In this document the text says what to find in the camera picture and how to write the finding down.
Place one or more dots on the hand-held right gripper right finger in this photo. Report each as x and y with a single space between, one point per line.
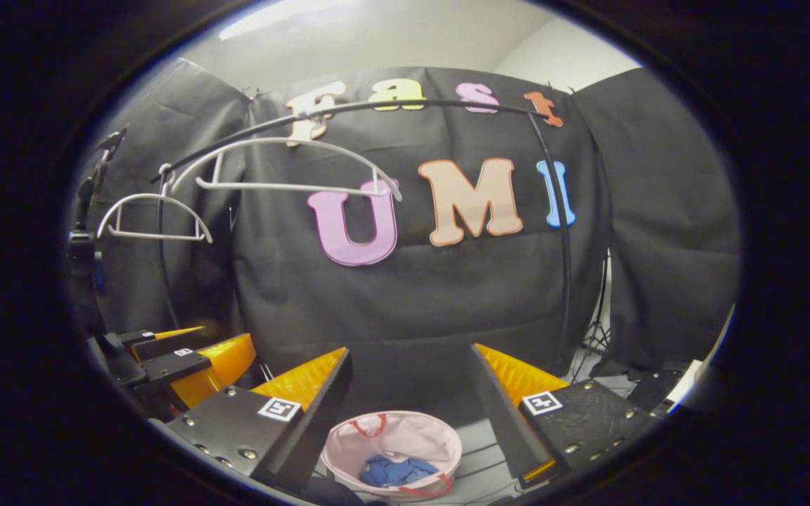
500 414

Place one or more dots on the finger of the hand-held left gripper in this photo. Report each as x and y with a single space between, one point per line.
155 341
233 358

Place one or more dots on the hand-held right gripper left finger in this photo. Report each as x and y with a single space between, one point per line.
306 422

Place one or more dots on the pink laundry hamper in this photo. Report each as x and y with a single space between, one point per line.
412 436

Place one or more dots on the white plastic hanger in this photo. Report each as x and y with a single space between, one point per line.
285 143
159 198

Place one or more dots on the black clothes rack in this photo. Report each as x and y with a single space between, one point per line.
563 232

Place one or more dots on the black tripod stand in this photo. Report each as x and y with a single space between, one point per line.
596 337

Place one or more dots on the white flat object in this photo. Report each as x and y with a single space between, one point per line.
683 383

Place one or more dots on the black backdrop cloth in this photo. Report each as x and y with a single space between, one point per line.
658 211

